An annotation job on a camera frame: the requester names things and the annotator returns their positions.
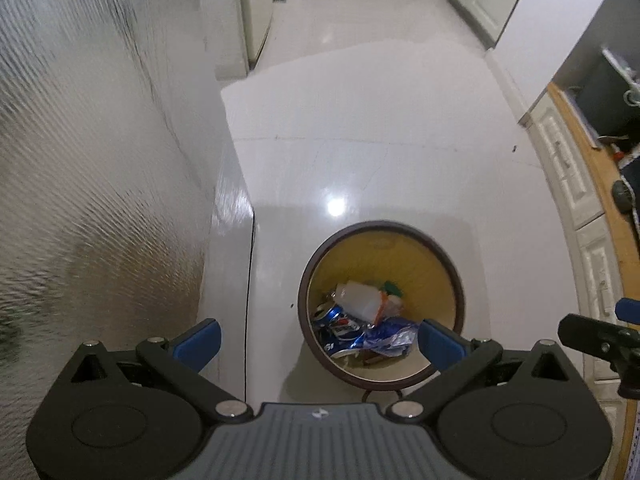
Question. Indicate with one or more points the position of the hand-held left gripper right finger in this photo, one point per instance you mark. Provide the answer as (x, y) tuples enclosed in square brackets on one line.
[(440, 342)]

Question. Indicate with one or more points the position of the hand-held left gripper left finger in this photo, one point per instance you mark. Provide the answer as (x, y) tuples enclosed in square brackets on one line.
[(200, 342)]

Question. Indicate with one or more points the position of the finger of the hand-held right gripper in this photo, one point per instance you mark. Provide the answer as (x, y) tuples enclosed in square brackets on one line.
[(630, 308), (590, 335)]

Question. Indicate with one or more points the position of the blue wrapper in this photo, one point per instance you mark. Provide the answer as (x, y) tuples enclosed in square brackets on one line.
[(392, 337)]

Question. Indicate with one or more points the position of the green white wrapper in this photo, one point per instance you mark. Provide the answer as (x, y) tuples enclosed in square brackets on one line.
[(392, 292)]

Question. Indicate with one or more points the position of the translucent white plastic container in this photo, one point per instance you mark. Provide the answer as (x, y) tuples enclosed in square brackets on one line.
[(360, 302)]

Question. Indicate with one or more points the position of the yellow round waste bin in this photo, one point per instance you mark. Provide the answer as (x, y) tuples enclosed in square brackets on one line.
[(400, 260)]

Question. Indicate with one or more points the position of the blue soda can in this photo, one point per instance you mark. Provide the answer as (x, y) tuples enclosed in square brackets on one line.
[(327, 312), (344, 332)]

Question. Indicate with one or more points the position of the black round object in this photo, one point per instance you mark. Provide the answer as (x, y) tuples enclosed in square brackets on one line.
[(621, 195)]

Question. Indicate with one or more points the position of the wooden top white drawer cabinet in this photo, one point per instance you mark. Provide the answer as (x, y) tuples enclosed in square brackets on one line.
[(570, 175)]

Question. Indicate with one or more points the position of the grey bin with white liner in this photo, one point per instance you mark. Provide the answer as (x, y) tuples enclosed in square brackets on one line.
[(607, 100)]

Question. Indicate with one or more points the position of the white refrigerator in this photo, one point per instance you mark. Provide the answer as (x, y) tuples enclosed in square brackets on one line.
[(257, 10)]

